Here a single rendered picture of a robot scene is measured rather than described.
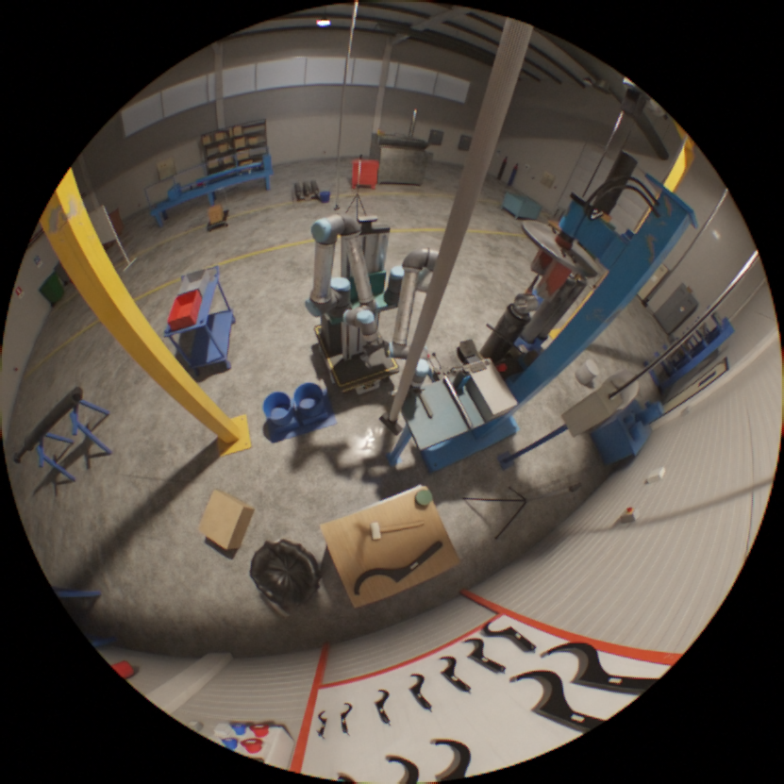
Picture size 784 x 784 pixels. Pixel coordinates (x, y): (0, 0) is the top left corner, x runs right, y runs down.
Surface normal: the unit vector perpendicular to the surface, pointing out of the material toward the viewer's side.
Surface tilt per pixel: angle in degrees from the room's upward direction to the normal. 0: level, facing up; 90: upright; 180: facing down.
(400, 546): 0
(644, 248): 90
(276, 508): 0
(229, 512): 0
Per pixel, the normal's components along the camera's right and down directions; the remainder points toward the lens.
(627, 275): -0.92, 0.28
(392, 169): 0.29, 0.86
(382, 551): 0.13, -0.48
